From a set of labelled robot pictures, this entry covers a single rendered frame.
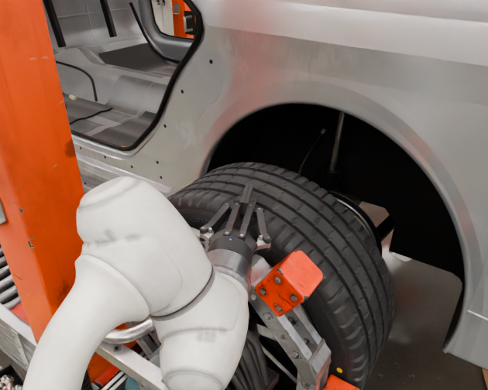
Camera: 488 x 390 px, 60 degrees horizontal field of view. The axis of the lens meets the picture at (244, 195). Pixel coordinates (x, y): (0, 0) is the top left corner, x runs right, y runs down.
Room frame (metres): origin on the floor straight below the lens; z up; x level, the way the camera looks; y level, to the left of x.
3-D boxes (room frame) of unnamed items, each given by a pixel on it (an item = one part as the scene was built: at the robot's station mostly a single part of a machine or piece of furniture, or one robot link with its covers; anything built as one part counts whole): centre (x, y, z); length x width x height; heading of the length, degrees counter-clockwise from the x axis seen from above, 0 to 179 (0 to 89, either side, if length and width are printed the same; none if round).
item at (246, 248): (0.57, 0.02, 1.19); 0.09 x 0.08 x 0.07; 171
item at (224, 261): (0.50, 0.03, 1.18); 0.09 x 0.06 x 0.09; 81
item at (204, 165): (1.07, -0.27, 1.03); 0.83 x 0.32 x 0.58; 56
